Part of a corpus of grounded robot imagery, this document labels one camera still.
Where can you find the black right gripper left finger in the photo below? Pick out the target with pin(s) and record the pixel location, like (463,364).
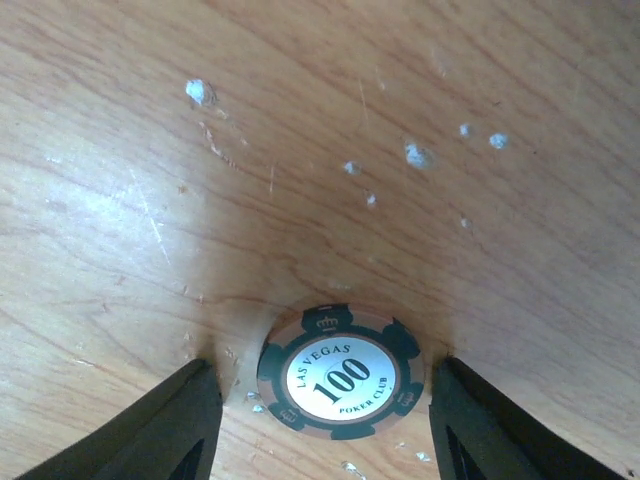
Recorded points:
(169,433)

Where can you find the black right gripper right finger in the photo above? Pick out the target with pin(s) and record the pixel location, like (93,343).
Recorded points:
(479,433)

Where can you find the brown poker chip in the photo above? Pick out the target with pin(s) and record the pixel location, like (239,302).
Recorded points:
(340,371)

